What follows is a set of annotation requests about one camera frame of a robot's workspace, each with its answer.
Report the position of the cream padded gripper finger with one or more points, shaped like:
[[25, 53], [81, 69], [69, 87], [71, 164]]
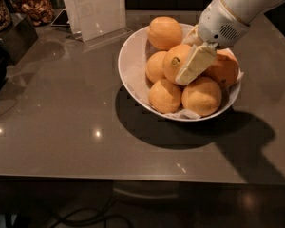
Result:
[[198, 60], [192, 37]]

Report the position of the white rounded gripper body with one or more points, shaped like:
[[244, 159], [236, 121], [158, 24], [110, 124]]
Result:
[[218, 23]]

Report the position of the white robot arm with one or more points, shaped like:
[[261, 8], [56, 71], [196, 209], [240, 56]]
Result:
[[247, 10]]

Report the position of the top back orange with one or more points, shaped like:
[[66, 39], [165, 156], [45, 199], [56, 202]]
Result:
[[164, 33]]

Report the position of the front right orange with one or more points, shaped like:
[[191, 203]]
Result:
[[203, 96]]

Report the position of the left middle orange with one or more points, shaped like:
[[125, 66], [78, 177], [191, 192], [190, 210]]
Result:
[[153, 68]]

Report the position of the front left orange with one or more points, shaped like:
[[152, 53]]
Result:
[[164, 96]]

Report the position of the white oval bowl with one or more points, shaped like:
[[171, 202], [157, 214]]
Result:
[[133, 56]]

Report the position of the centre orange with stem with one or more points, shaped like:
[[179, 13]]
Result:
[[173, 61]]

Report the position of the clear acrylic sign holder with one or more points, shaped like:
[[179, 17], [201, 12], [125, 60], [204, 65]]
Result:
[[97, 22]]

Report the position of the dried fruit snack container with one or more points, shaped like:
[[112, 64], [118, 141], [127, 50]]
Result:
[[40, 12]]

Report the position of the black box stand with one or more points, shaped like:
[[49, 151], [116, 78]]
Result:
[[17, 38]]

